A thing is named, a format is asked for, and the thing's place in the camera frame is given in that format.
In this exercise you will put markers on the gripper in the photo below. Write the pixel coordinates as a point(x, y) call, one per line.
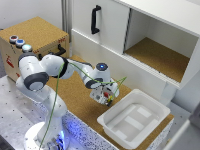
point(98, 95)

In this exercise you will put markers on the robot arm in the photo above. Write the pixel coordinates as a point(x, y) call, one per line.
point(35, 71)

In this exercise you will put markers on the white plastic box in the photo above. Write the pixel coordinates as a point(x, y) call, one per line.
point(133, 120)

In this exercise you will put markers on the white sliding door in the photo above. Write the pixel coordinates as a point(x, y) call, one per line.
point(111, 23)

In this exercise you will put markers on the green button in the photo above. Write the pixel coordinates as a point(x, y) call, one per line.
point(27, 48)

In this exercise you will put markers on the wooden drawer box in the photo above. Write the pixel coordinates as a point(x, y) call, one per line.
point(36, 31)

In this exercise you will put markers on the blue button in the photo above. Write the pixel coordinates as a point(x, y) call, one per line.
point(20, 42)

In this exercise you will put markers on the white cabinet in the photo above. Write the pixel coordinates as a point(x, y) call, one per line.
point(160, 20)

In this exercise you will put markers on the red button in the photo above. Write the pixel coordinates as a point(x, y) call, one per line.
point(13, 38)

